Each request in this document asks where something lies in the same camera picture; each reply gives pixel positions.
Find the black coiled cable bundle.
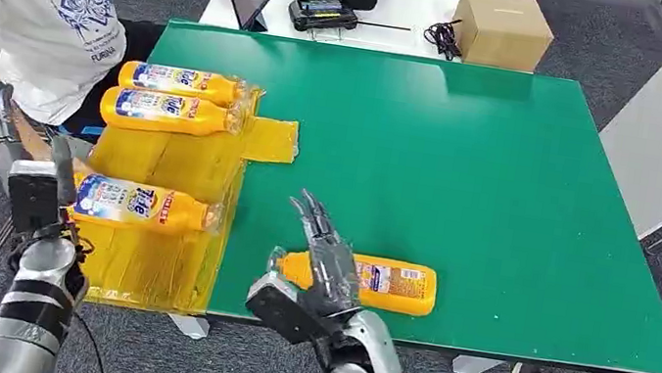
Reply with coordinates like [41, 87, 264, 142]
[419, 14, 469, 64]

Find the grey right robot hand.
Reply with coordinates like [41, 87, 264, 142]
[272, 187, 377, 325]

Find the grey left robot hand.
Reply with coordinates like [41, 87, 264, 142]
[0, 81, 95, 210]

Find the green table mat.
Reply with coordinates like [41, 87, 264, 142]
[110, 16, 662, 373]

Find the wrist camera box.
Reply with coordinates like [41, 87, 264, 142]
[0, 155, 71, 241]
[239, 267, 351, 353]

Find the brown cardboard box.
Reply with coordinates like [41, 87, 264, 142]
[446, 0, 561, 76]

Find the orange detergent bottle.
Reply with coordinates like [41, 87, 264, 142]
[65, 169, 228, 244]
[96, 82, 249, 149]
[116, 57, 257, 113]
[263, 240, 443, 321]

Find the white table foot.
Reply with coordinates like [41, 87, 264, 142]
[165, 312, 212, 344]
[449, 352, 506, 373]

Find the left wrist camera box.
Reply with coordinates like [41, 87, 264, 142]
[0, 155, 71, 241]

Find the black handheld controller device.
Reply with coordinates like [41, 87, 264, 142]
[283, 0, 415, 49]

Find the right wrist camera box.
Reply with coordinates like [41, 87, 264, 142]
[239, 267, 351, 353]

